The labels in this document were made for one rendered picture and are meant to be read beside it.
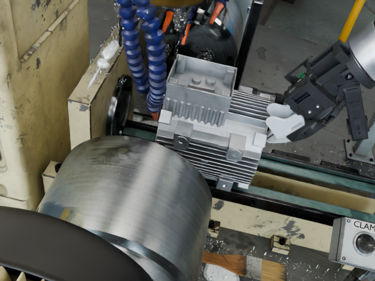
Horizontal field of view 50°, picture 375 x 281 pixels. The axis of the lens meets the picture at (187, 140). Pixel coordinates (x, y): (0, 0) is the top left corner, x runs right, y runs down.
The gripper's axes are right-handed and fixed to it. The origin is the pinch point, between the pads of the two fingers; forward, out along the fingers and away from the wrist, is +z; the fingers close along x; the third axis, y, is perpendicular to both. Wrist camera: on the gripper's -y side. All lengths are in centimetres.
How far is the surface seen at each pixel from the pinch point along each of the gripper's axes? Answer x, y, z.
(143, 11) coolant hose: 17.2, 33.1, -13.0
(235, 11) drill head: -39.2, 12.3, 2.9
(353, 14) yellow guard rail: -224, -94, 23
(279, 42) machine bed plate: -90, -21, 21
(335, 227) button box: 13.3, -12.2, -2.3
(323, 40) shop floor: -261, -112, 61
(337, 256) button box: 18.7, -12.4, -1.9
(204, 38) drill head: -26.7, 16.0, 7.5
